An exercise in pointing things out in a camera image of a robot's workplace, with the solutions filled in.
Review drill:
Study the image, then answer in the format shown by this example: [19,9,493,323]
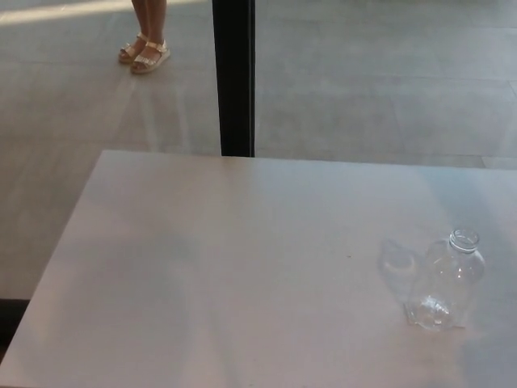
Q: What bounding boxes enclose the clear plastic spray bottle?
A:
[406,227,486,331]

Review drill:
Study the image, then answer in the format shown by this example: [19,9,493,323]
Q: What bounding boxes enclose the person's bare legs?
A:
[131,0,170,48]

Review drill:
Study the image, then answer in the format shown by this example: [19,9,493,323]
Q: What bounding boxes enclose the black vertical frame post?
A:
[212,0,257,158]

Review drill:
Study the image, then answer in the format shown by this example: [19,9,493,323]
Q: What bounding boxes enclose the white strappy platform sandal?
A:
[129,39,171,74]
[117,32,148,65]

